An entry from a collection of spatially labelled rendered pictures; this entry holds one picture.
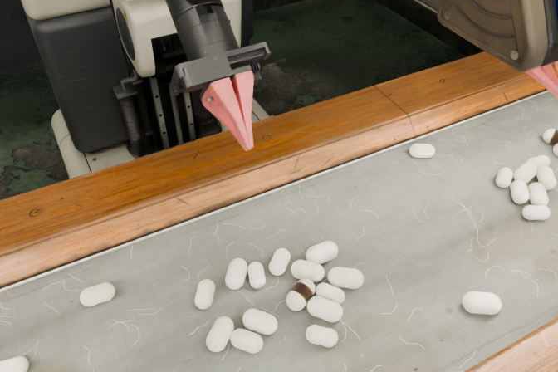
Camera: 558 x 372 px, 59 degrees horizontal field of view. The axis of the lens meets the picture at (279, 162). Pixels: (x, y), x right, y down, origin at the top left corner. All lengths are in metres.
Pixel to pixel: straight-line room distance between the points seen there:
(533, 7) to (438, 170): 0.41
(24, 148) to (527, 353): 1.84
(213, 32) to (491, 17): 0.29
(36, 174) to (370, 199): 1.47
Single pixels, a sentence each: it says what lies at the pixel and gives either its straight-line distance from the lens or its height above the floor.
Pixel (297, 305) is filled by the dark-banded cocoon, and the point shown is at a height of 0.76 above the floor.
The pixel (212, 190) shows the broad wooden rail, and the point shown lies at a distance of 0.62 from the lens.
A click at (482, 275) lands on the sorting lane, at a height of 0.74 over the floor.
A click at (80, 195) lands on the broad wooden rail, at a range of 0.65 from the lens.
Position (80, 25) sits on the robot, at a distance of 1.27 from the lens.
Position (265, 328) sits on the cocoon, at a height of 0.76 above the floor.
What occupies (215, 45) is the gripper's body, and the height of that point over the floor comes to 0.95.
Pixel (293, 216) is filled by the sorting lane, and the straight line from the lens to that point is 0.61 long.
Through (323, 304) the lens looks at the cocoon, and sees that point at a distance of 0.52.
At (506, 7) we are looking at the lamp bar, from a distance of 0.33.
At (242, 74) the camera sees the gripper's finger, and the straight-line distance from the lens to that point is 0.52.
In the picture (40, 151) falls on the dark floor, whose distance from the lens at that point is 2.03.
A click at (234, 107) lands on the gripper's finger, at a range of 0.51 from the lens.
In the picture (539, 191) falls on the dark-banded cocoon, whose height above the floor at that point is 0.76.
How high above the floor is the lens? 1.20
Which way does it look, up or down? 42 degrees down
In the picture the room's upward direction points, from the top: straight up
